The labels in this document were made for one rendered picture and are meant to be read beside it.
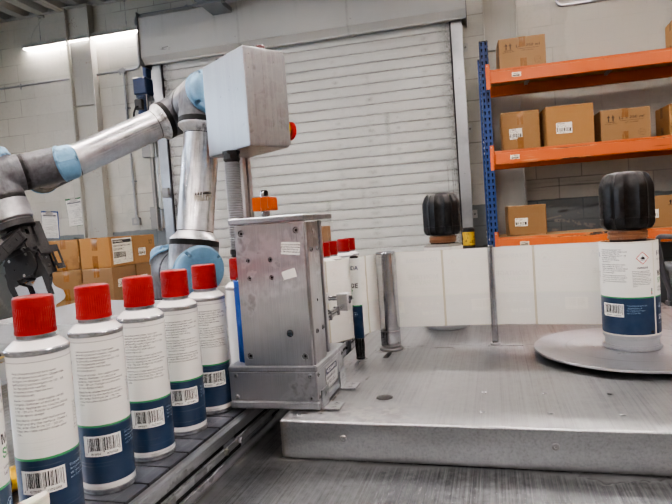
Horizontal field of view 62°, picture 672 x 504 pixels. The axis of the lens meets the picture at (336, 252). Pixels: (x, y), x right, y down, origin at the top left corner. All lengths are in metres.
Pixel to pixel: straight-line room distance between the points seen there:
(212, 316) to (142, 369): 0.16
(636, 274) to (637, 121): 4.12
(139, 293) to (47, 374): 0.16
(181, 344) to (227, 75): 0.62
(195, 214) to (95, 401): 0.80
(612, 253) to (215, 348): 0.63
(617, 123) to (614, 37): 1.16
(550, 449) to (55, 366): 0.52
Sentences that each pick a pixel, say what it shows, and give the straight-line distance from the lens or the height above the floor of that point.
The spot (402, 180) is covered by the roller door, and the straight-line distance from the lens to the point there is 5.51.
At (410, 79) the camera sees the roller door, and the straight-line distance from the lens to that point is 5.64.
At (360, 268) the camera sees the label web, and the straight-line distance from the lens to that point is 1.04.
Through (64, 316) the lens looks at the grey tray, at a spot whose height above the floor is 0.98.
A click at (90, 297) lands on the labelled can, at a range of 0.60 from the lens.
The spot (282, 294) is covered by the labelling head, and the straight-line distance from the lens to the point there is 0.75.
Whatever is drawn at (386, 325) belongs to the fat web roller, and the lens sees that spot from 1.07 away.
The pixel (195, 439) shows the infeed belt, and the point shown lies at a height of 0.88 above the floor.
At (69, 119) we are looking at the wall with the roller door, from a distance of 7.20.
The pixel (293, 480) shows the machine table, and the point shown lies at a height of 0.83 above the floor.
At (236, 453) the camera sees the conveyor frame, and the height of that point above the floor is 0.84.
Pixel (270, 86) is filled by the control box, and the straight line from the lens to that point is 1.14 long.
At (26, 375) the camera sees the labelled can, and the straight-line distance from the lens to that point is 0.54.
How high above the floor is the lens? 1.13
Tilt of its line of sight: 3 degrees down
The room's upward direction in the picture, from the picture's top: 4 degrees counter-clockwise
